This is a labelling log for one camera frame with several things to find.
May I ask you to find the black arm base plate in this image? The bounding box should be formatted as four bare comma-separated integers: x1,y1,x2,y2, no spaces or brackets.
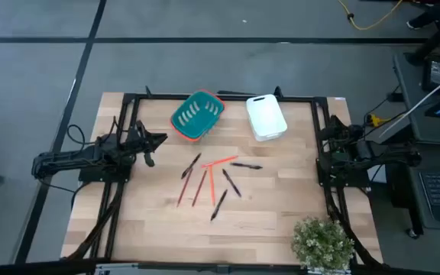
77,158,132,183
315,156,370,189

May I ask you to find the red pencil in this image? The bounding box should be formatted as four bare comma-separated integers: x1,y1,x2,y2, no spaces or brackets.
176,168,194,209
191,169,209,209

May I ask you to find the black metal table frame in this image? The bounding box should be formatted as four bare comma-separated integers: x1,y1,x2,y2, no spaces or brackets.
65,86,384,268

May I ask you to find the white cable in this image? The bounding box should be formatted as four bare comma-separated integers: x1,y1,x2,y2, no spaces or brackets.
378,66,440,139

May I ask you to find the black pen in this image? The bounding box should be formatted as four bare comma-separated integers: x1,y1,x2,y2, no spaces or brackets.
209,189,229,222
180,152,202,180
222,168,243,199
229,162,264,170

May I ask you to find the black cable sleeve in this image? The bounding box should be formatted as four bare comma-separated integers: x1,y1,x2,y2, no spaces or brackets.
325,186,383,268
65,181,126,261

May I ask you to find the orange pencil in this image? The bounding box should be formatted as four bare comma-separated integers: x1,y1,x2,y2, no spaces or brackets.
200,154,239,170
208,164,217,208

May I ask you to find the black box device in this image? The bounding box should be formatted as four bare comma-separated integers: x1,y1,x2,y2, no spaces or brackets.
421,55,440,92

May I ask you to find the dark grey desk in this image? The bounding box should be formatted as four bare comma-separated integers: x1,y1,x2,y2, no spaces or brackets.
392,51,440,240

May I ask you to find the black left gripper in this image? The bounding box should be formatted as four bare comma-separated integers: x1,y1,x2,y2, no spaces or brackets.
122,120,168,154

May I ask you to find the black rig crossbar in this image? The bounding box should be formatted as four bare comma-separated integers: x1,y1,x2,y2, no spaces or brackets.
0,258,440,275

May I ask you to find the white plastic bin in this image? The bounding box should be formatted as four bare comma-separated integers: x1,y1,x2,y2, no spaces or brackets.
245,93,289,143

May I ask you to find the teal basket with orange rim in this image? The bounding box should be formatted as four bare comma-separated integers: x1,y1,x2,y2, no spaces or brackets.
170,89,226,143

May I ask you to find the yellow floor cable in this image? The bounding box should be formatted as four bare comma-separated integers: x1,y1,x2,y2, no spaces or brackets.
337,0,404,31

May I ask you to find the black stand leg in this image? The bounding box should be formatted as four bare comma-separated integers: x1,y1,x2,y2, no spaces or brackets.
403,7,440,66

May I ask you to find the yellow power plug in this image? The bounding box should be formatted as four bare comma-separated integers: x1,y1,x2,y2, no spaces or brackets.
367,113,388,128

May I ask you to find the person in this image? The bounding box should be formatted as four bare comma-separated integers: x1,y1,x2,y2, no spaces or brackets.
406,0,440,31

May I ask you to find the small green potted plant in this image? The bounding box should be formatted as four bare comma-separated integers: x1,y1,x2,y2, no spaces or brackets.
290,215,355,273

